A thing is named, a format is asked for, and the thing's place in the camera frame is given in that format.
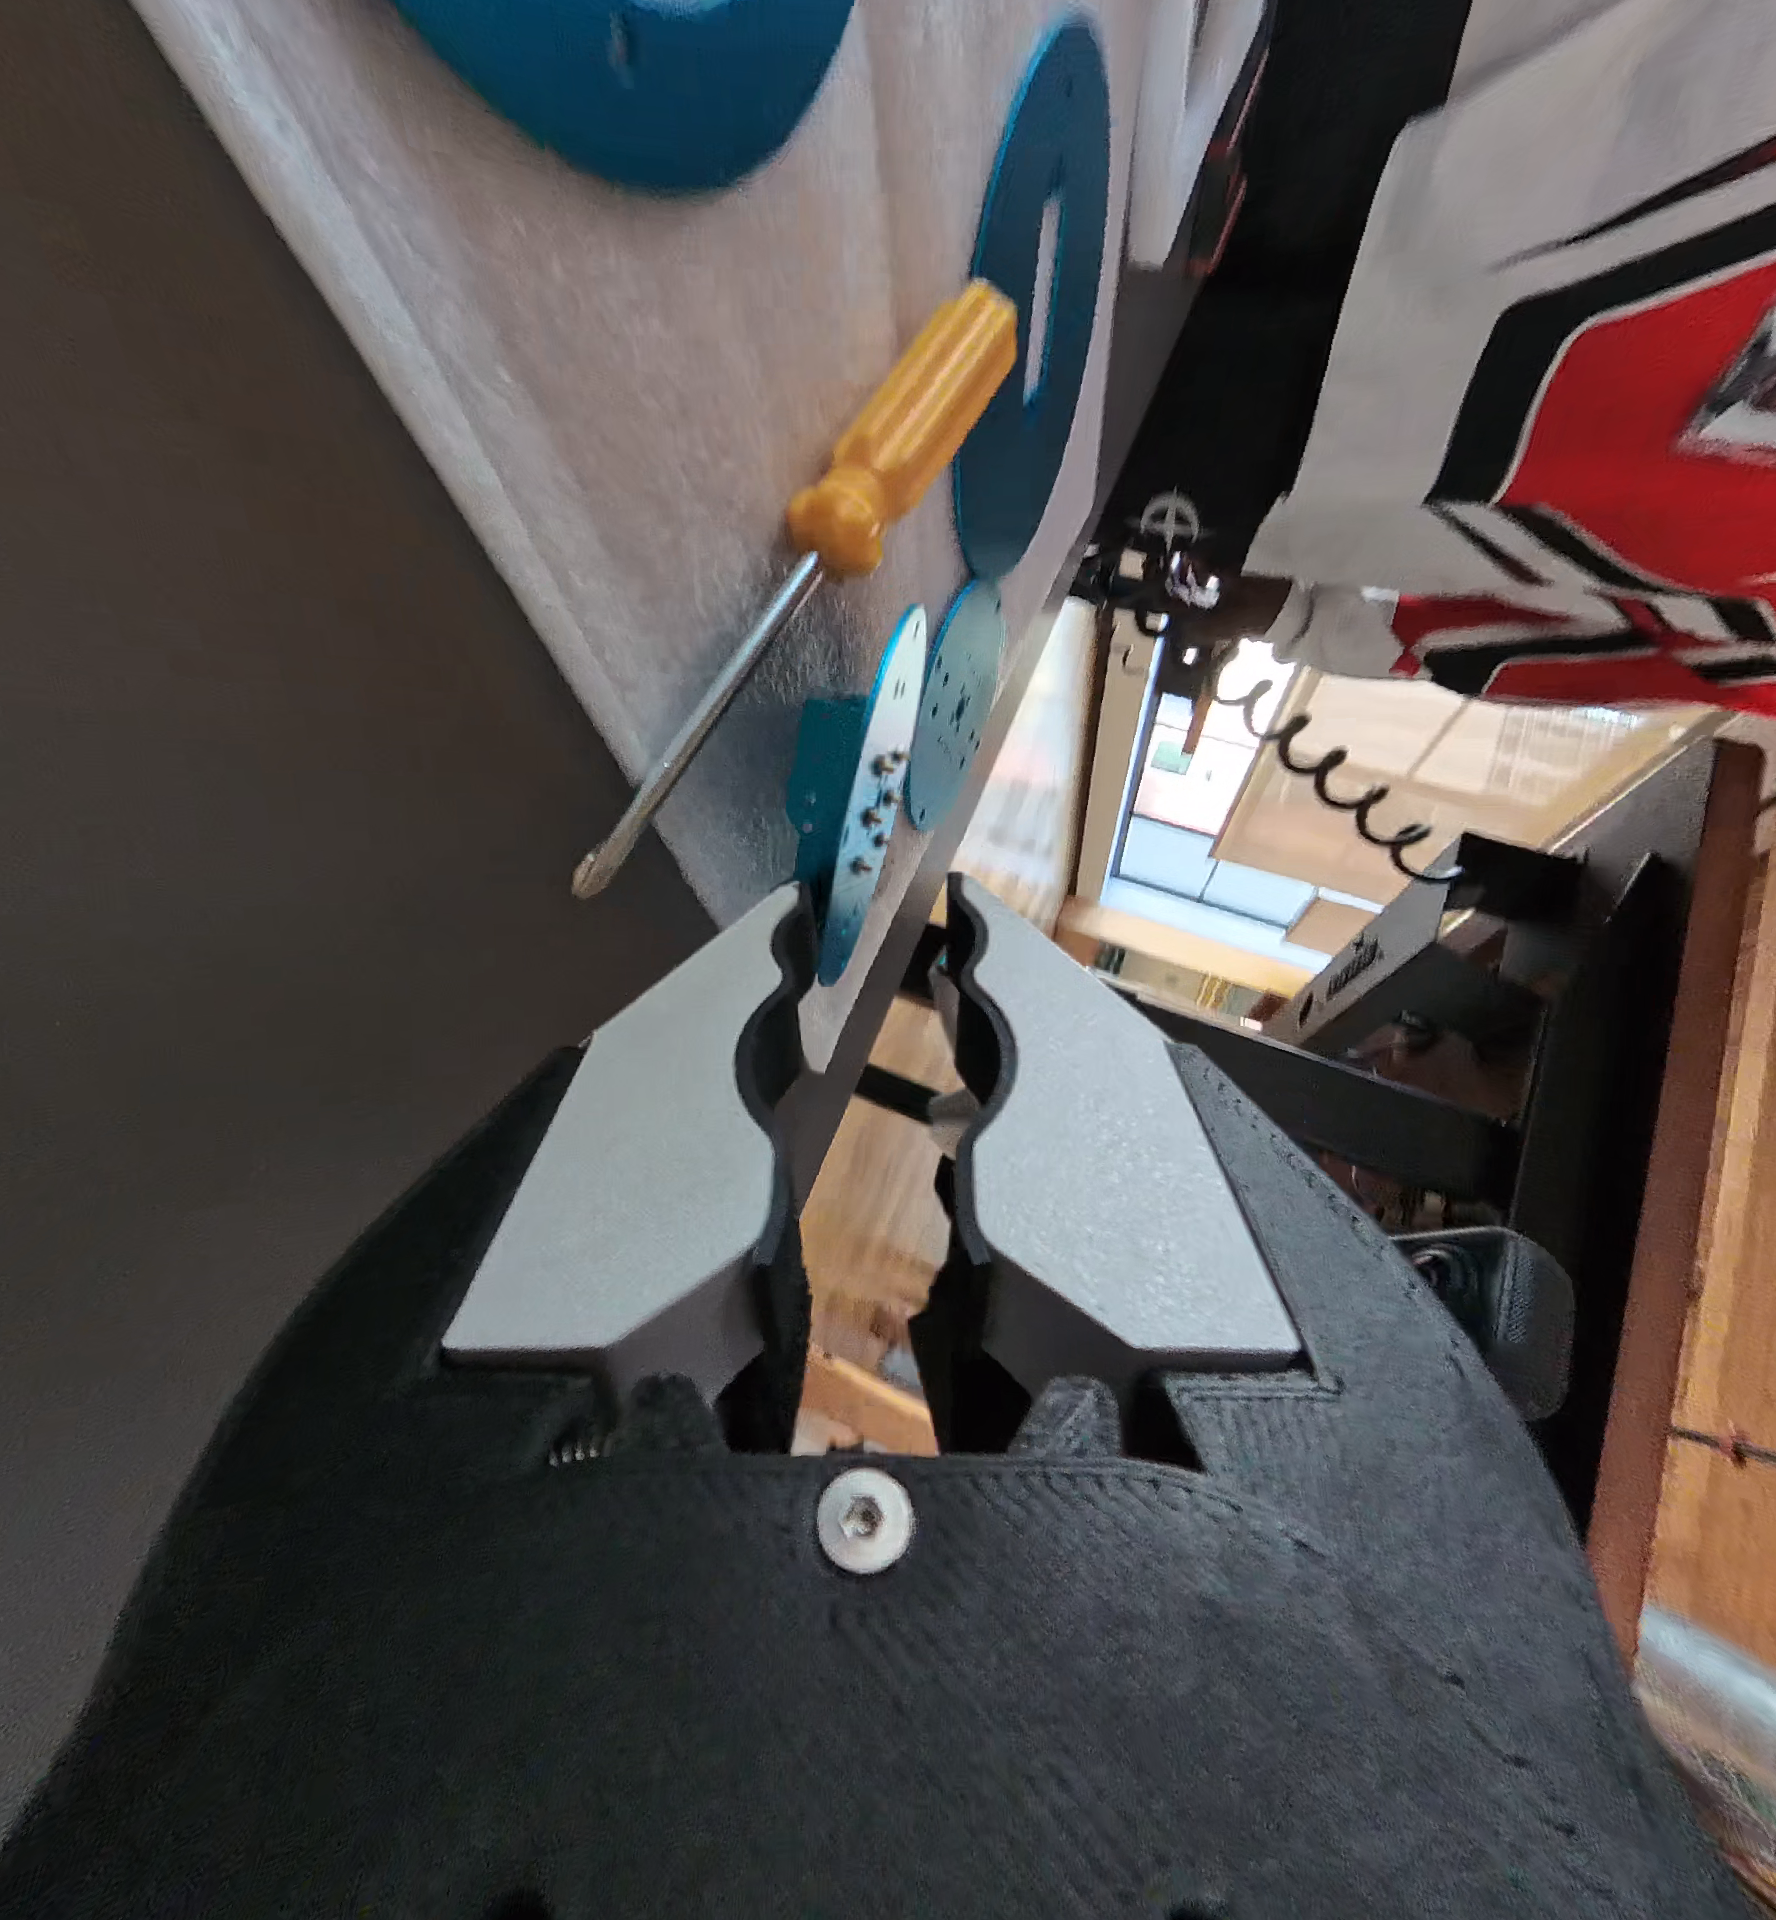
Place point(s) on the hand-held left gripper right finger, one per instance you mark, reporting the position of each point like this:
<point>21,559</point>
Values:
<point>1113,1185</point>

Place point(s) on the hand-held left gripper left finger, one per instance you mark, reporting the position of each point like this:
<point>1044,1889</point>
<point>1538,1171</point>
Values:
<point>633,1201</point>

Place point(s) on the small blue perforated disc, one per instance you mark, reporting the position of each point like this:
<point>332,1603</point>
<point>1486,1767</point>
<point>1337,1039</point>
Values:
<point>867,900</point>
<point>963,704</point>

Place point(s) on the blue square metal bracket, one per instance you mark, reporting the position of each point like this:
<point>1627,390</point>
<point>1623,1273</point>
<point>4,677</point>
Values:
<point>825,780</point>

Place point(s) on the dark desk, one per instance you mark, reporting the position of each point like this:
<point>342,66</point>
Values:
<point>152,750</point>

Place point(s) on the black office chair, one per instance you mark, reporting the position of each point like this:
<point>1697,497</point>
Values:
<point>1502,1321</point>

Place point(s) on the large blue slotted disc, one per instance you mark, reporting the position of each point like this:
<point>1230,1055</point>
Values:
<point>1001,480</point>

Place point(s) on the metal pipe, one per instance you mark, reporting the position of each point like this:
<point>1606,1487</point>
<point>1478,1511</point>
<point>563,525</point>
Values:
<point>1743,1695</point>

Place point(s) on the white foam sheet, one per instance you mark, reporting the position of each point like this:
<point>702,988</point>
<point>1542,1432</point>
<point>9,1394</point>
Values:
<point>603,375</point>

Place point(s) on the wooden post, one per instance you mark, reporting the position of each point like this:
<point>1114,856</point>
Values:
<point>1728,1201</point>

